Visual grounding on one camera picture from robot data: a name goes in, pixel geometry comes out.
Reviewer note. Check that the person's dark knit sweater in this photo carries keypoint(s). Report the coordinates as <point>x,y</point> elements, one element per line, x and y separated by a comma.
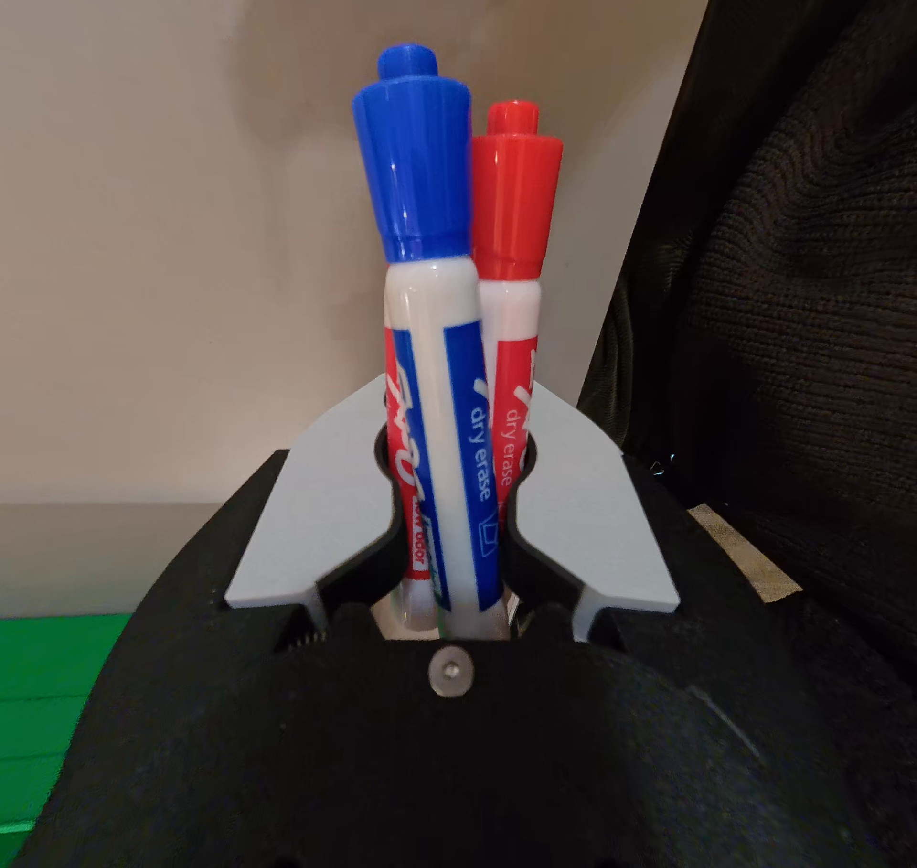
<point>788,273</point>

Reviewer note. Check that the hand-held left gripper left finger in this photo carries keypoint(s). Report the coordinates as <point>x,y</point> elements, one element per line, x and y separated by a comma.
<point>308,510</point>

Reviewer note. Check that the green plastic box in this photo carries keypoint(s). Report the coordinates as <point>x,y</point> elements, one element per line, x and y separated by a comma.
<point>43,703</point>

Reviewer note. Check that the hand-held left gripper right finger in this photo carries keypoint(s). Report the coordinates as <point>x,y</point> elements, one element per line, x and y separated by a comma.
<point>602,524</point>

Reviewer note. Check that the blue dry erase marker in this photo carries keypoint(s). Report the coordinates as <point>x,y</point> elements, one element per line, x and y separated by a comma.
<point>415,166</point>

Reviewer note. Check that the red dry erase marker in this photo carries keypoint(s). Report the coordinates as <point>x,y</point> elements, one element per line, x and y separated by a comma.
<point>516,201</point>
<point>394,352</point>

